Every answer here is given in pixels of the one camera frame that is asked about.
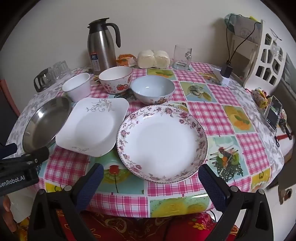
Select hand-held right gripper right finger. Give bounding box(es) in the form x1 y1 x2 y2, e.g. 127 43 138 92
198 164 275 241

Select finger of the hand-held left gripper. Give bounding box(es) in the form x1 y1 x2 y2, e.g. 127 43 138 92
0 147 50 171
0 143 18 160

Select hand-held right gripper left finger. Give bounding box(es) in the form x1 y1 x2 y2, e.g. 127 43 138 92
27 163 104 241

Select large steel basin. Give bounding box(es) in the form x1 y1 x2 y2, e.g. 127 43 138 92
22 96 73 155

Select white square plate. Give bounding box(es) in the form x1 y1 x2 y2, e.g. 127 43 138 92
55 97 129 158

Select round floral rim plate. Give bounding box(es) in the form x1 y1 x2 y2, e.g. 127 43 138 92
117 105 208 184

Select white square bowl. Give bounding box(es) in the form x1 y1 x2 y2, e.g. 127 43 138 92
62 72 91 103

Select strawberry print bowl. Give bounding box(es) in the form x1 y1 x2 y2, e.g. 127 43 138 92
99 66 134 94

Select light blue bowl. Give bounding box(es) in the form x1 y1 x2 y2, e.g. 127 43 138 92
131 75 175 105

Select person's left hand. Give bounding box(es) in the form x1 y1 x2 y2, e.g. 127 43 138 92
0 197 17 233

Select pink checked tablecloth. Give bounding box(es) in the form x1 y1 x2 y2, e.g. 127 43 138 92
39 61 285 219

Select clear drinking glass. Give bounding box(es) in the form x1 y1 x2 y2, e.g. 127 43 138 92
53 62 64 78
60 60 72 76

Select black key bundle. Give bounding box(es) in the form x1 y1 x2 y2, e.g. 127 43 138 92
278 111 293 140

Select smartphone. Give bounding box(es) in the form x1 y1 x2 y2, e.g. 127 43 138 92
265 95 283 132

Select colourful candy packet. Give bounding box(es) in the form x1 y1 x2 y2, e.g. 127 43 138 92
252 88 271 108

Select black charger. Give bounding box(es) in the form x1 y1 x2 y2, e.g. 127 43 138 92
220 62 233 79

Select orange snack packet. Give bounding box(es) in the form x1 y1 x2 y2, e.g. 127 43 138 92
117 53 137 68

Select stainless steel thermos jug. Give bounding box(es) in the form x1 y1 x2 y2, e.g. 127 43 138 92
87 17 121 75

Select clear glass mug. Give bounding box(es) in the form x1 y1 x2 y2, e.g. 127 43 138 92
173 44 193 70

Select bag of steamed buns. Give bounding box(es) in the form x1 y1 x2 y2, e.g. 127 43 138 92
138 50 155 69
154 50 171 68

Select white openwork plastic rack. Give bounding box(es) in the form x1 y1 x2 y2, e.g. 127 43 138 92
231 19 287 90

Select white paper bag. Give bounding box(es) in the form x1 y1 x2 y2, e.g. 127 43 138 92
233 16 262 44

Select glass teapot black handle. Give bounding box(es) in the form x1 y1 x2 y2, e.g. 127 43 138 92
34 67 55 93

